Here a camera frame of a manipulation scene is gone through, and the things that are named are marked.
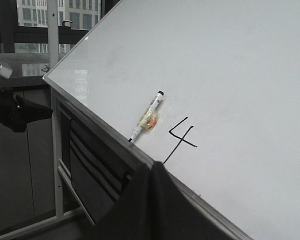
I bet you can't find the grey whiteboard stand frame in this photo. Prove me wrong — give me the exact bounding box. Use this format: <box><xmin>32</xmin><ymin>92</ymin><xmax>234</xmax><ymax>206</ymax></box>
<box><xmin>0</xmin><ymin>84</ymin><xmax>101</xmax><ymax>240</ymax></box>

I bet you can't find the white whiteboard marker with magnet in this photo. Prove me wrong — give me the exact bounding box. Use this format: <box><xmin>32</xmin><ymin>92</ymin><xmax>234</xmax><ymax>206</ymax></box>
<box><xmin>128</xmin><ymin>90</ymin><xmax>164</xmax><ymax>142</ymax></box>

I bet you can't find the window with buildings outside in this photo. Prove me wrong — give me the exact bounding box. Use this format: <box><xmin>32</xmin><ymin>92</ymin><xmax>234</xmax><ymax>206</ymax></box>
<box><xmin>0</xmin><ymin>0</ymin><xmax>123</xmax><ymax>78</ymax></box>

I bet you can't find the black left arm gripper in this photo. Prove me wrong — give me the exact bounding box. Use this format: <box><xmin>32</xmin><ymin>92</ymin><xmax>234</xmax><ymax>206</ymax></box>
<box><xmin>0</xmin><ymin>61</ymin><xmax>53</xmax><ymax>133</ymax></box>

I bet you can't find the large white whiteboard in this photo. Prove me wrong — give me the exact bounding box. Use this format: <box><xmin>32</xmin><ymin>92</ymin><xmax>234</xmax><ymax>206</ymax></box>
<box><xmin>44</xmin><ymin>0</ymin><xmax>300</xmax><ymax>240</ymax></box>

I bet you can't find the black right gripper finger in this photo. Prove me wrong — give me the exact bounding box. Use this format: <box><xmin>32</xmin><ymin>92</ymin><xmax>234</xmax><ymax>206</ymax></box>
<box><xmin>64</xmin><ymin>161</ymin><xmax>243</xmax><ymax>240</ymax></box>

